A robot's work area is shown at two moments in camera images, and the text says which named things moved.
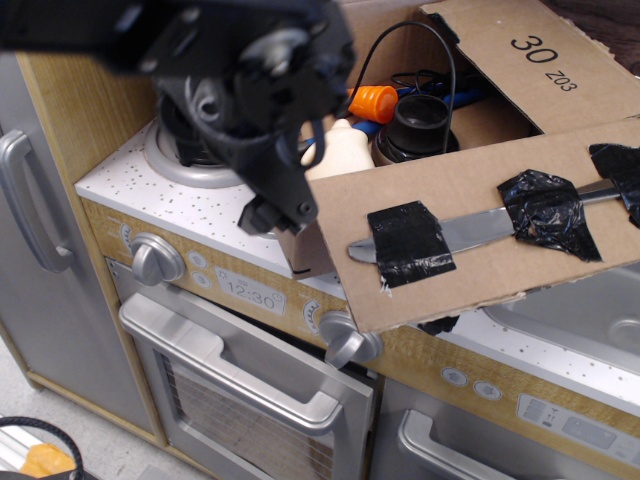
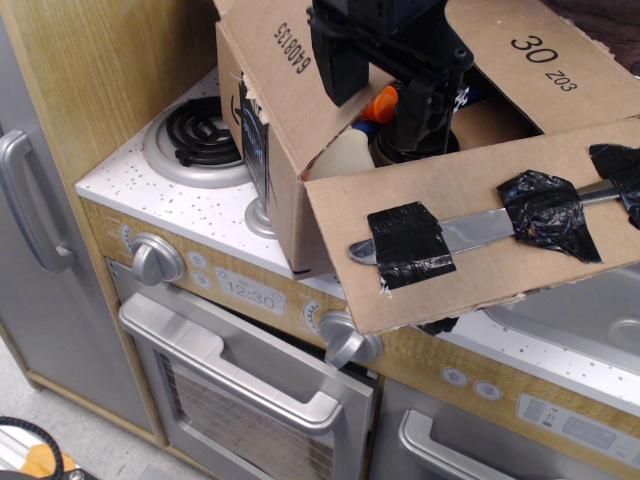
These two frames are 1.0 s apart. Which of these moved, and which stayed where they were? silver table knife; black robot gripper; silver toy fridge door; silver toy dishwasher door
Moved: black robot gripper
Stayed: silver toy fridge door; silver toy dishwasher door; silver table knife
